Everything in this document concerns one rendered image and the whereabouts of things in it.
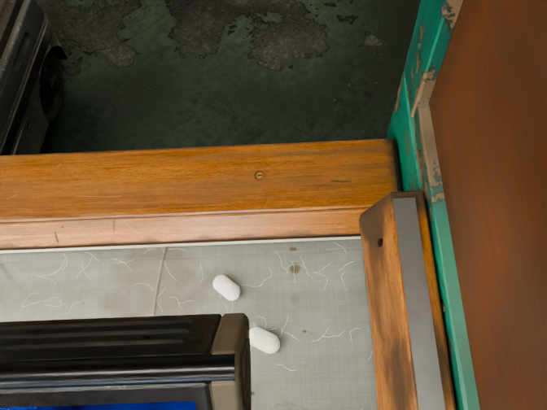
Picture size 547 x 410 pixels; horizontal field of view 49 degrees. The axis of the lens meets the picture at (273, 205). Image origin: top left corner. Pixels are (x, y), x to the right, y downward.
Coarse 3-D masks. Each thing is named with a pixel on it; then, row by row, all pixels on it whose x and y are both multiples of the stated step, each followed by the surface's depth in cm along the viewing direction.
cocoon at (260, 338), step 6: (252, 330) 63; (258, 330) 63; (264, 330) 64; (252, 336) 63; (258, 336) 63; (264, 336) 63; (270, 336) 63; (276, 336) 64; (252, 342) 63; (258, 342) 63; (264, 342) 63; (270, 342) 63; (276, 342) 63; (258, 348) 63; (264, 348) 63; (270, 348) 63; (276, 348) 63
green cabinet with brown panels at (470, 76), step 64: (448, 0) 49; (512, 0) 38; (448, 64) 54; (512, 64) 39; (448, 128) 54; (512, 128) 39; (448, 192) 55; (512, 192) 40; (448, 256) 54; (512, 256) 40; (448, 320) 53; (512, 320) 41; (512, 384) 41
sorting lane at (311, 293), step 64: (0, 256) 70; (64, 256) 70; (128, 256) 70; (192, 256) 69; (256, 256) 69; (320, 256) 69; (0, 320) 67; (256, 320) 66; (320, 320) 66; (256, 384) 63; (320, 384) 63
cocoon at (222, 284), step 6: (222, 276) 66; (216, 282) 66; (222, 282) 66; (228, 282) 66; (216, 288) 66; (222, 288) 66; (228, 288) 66; (234, 288) 66; (222, 294) 66; (228, 294) 65; (234, 294) 65
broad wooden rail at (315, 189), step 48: (288, 144) 72; (336, 144) 72; (384, 144) 72; (0, 192) 71; (48, 192) 71; (96, 192) 71; (144, 192) 70; (192, 192) 70; (240, 192) 70; (288, 192) 70; (336, 192) 69; (384, 192) 69; (0, 240) 70; (48, 240) 70; (96, 240) 70; (144, 240) 70; (192, 240) 70; (240, 240) 70
